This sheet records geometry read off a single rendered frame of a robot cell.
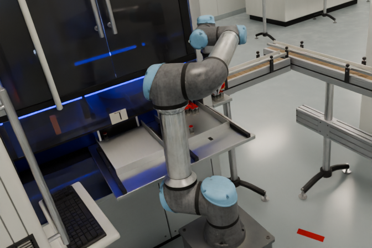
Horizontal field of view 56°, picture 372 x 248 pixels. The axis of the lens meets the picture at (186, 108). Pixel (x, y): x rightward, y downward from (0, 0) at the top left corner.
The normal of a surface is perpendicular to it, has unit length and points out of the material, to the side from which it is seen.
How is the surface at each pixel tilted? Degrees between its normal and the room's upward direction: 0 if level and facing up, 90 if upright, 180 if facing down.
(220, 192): 8
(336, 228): 0
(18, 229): 90
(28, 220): 90
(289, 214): 0
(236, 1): 90
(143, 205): 90
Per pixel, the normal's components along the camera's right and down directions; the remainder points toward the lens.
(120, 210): 0.47, 0.34
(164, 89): -0.28, 0.41
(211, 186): -0.02, -0.87
